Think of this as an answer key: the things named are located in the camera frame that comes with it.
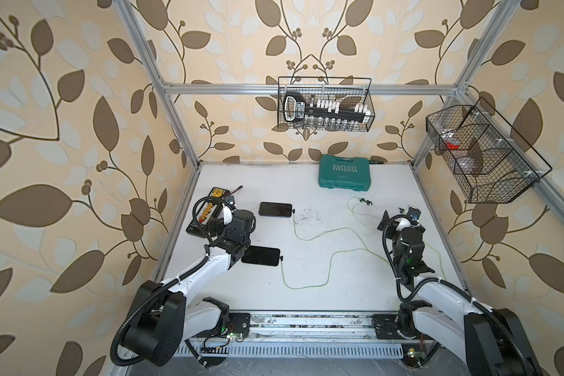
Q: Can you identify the green plastic tool case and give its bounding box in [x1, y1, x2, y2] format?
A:
[318, 155, 371, 191]

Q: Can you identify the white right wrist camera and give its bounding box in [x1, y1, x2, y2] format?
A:
[396, 206, 421, 231]

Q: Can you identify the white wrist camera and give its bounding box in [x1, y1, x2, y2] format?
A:
[222, 196, 237, 226]
[396, 206, 421, 231]

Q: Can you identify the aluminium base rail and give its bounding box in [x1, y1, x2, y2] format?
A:
[117, 309, 511, 360]

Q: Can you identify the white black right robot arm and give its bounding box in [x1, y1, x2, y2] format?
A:
[379, 208, 543, 375]

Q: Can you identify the black wire basket back wall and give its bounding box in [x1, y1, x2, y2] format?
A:
[277, 76, 375, 133]

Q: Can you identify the red item in basket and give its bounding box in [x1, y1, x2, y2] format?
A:
[441, 134, 462, 150]

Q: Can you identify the blue edged black smartphone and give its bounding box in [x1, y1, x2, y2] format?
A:
[258, 202, 293, 218]

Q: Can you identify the black socket holder rail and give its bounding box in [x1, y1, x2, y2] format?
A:
[278, 92, 375, 124]

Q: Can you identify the black wire basket wall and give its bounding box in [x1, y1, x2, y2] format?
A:
[277, 76, 375, 133]
[426, 97, 552, 205]

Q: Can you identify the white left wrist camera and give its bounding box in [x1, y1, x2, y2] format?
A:
[222, 196, 237, 226]

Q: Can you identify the black wire basket right wall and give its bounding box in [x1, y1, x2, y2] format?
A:
[426, 97, 552, 205]

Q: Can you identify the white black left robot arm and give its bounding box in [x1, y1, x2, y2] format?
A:
[110, 196, 256, 367]

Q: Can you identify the black yellow battery pack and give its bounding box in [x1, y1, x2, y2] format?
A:
[186, 185, 243, 239]

